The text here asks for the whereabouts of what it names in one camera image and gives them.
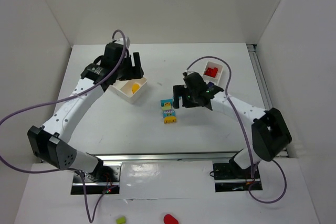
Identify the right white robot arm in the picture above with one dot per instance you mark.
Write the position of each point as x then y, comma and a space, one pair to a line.
247, 116

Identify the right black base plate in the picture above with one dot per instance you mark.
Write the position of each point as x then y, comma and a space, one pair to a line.
225, 180

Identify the red lego brick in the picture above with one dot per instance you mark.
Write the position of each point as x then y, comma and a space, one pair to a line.
215, 71
209, 72

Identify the aluminium rail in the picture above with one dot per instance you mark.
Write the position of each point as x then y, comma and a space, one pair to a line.
265, 87
200, 156

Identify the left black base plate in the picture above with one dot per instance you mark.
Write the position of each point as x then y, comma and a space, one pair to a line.
96, 187

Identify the teal and green lego stack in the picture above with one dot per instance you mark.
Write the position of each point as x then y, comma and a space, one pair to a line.
166, 105

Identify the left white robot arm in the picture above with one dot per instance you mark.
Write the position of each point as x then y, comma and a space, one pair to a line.
50, 142

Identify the white divided container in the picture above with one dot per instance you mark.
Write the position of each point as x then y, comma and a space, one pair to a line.
124, 89
215, 81

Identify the teal flower lego brick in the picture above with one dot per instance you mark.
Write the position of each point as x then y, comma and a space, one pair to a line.
167, 113

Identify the aluminium rail front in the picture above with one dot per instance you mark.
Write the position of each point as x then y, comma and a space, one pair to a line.
200, 156

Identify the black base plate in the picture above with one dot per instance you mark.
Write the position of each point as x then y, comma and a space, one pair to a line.
96, 187
225, 180

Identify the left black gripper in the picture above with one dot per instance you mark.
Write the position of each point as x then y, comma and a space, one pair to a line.
132, 71

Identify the red round piece foreground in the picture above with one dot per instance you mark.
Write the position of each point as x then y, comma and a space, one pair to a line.
169, 219

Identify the aluminium rail right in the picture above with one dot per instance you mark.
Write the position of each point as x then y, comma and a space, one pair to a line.
265, 87

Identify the orange sun round lego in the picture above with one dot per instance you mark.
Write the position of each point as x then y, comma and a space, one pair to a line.
135, 88

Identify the green lego on foreground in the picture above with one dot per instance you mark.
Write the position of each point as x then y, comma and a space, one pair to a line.
121, 220

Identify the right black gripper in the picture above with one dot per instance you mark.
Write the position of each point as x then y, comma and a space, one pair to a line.
180, 93

